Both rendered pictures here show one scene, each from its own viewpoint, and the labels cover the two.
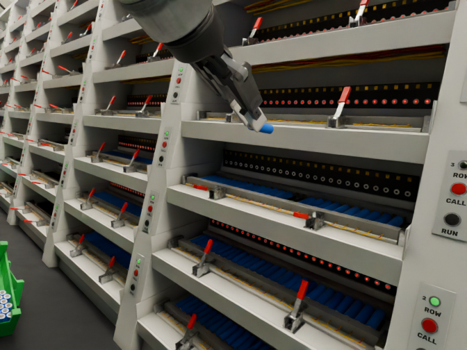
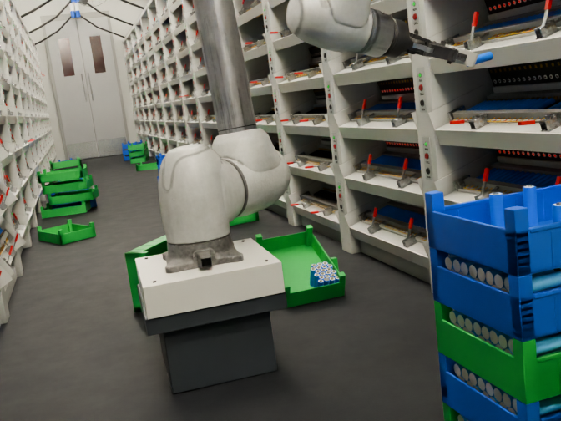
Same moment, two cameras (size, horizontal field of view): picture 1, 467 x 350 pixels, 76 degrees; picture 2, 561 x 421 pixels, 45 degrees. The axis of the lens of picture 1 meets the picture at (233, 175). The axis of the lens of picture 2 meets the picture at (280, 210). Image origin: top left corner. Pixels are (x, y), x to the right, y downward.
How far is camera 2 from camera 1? 1.05 m
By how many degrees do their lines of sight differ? 34
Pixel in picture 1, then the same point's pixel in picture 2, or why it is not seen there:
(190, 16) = (385, 43)
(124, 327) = not seen: hidden behind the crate
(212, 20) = (398, 33)
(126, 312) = not seen: hidden behind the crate
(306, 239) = (543, 140)
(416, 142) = not seen: outside the picture
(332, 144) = (543, 53)
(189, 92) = (427, 25)
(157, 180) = (425, 125)
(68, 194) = (346, 169)
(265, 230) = (518, 143)
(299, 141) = (522, 55)
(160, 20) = (371, 52)
